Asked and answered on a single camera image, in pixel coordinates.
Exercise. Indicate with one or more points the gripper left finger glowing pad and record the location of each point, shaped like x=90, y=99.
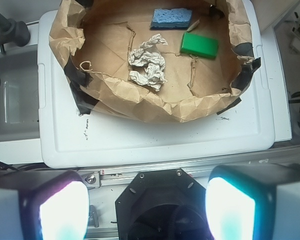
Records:
x=43, y=205

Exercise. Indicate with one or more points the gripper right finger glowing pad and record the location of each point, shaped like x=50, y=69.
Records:
x=254, y=202

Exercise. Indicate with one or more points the green sponge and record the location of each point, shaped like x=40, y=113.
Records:
x=200, y=46

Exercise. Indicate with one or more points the blue sponge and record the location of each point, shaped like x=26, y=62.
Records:
x=171, y=19

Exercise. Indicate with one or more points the clear plastic sink bin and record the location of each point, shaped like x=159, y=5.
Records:
x=19, y=94

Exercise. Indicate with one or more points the brown paper bag tray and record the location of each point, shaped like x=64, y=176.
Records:
x=91, y=40

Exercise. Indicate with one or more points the crumpled white paper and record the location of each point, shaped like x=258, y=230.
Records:
x=148, y=57

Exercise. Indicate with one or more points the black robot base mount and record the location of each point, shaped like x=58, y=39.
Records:
x=162, y=205

